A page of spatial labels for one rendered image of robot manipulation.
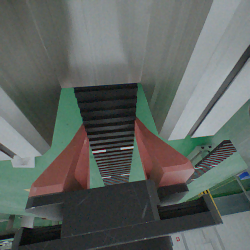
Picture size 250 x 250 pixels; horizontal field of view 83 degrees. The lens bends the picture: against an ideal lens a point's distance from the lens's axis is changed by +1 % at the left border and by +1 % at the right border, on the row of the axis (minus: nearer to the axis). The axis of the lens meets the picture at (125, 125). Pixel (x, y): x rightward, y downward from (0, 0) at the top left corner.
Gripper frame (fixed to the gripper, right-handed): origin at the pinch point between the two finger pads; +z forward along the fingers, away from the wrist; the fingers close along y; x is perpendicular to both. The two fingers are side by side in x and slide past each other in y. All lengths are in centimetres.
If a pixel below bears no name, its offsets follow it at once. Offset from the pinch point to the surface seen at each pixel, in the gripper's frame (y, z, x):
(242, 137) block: -13.7, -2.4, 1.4
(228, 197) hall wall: -698, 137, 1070
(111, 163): 0.8, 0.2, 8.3
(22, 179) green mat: 19.7, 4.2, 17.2
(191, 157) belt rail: -15.9, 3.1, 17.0
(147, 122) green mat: -4.9, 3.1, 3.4
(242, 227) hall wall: -692, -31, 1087
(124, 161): -1.2, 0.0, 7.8
